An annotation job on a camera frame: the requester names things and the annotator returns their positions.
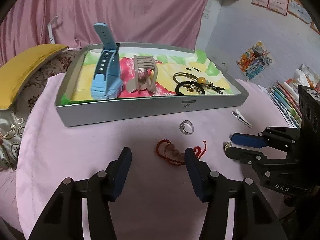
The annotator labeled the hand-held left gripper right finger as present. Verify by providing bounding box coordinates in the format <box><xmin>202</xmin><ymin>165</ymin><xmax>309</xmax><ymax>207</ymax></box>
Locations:
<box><xmin>184</xmin><ymin>147</ymin><xmax>283</xmax><ymax>240</ymax></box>

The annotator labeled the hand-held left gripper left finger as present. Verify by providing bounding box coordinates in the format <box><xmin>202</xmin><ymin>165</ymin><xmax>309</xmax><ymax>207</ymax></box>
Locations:
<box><xmin>28</xmin><ymin>147</ymin><xmax>132</xmax><ymax>240</ymax></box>

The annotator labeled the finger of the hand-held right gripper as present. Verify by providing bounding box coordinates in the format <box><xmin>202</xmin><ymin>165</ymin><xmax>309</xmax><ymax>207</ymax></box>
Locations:
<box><xmin>224</xmin><ymin>144</ymin><xmax>300</xmax><ymax>180</ymax></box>
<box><xmin>231</xmin><ymin>127</ymin><xmax>300</xmax><ymax>153</ymax></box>

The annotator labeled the red beaded bracelet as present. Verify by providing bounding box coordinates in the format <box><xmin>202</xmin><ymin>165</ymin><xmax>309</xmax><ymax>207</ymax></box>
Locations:
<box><xmin>156</xmin><ymin>139</ymin><xmax>208</xmax><ymax>167</ymax></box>

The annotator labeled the grey shallow box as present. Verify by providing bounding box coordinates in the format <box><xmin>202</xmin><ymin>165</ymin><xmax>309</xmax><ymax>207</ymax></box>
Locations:
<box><xmin>55</xmin><ymin>42</ymin><xmax>250</xmax><ymax>127</ymax></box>

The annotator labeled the brown hair tie yellow bead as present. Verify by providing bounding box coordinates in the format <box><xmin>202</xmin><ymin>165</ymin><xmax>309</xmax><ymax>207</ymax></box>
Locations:
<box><xmin>173</xmin><ymin>72</ymin><xmax>225</xmax><ymax>95</ymax></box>

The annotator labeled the black hair tie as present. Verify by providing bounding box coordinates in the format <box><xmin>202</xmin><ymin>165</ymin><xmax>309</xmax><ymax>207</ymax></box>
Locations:
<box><xmin>175</xmin><ymin>80</ymin><xmax>205</xmax><ymax>95</ymax></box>

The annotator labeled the blue smart watch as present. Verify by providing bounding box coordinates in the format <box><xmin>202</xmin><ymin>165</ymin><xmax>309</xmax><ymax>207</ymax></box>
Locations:
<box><xmin>90</xmin><ymin>23</ymin><xmax>123</xmax><ymax>100</ymax></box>

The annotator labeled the beige hair claw clip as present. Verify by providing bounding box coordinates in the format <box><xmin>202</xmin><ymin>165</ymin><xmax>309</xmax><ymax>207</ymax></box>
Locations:
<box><xmin>126</xmin><ymin>54</ymin><xmax>158</xmax><ymax>95</ymax></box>

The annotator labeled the white black hair clip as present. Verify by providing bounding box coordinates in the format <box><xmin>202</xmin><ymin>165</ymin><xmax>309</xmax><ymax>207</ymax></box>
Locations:
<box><xmin>232</xmin><ymin>109</ymin><xmax>252</xmax><ymax>128</ymax></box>

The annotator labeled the pink fleece blanket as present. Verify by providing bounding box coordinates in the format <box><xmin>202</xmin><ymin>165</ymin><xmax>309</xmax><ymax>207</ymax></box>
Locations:
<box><xmin>16</xmin><ymin>76</ymin><xmax>298</xmax><ymax>240</ymax></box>

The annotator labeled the stack of books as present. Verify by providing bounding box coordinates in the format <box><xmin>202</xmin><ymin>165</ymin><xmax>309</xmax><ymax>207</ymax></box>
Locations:
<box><xmin>269</xmin><ymin>79</ymin><xmax>303</xmax><ymax>128</ymax></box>

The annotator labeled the white plastic bag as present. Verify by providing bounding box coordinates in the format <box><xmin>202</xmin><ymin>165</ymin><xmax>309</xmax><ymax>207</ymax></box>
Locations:
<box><xmin>294</xmin><ymin>64</ymin><xmax>320</xmax><ymax>90</ymax></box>

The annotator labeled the floral satin pillow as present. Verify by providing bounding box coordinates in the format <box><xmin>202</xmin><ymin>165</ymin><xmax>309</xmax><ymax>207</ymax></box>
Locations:
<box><xmin>0</xmin><ymin>49</ymin><xmax>83</xmax><ymax>170</ymax></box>

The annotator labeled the pink bed sheet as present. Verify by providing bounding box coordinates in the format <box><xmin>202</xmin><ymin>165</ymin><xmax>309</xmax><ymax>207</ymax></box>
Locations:
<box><xmin>0</xmin><ymin>165</ymin><xmax>25</xmax><ymax>230</ymax></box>

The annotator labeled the yellow pillow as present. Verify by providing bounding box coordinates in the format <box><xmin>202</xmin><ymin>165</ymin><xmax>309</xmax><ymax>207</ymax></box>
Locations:
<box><xmin>0</xmin><ymin>44</ymin><xmax>69</xmax><ymax>110</ymax></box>

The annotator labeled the pink curtain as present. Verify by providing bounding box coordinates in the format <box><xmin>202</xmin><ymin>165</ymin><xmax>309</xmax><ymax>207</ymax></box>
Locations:
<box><xmin>0</xmin><ymin>0</ymin><xmax>210</xmax><ymax>65</ymax></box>

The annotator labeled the silver ring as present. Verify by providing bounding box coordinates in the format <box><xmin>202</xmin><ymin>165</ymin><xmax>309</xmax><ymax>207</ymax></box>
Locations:
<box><xmin>179</xmin><ymin>120</ymin><xmax>194</xmax><ymax>135</ymax></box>

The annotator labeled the group of wall certificates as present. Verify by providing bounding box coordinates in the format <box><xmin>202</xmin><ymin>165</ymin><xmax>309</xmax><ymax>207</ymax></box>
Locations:
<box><xmin>251</xmin><ymin>0</ymin><xmax>320</xmax><ymax>34</ymax></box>

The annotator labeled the white angled bracket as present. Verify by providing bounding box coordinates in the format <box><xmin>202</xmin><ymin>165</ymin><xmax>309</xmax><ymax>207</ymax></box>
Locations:
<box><xmin>47</xmin><ymin>16</ymin><xmax>59</xmax><ymax>44</ymax></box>

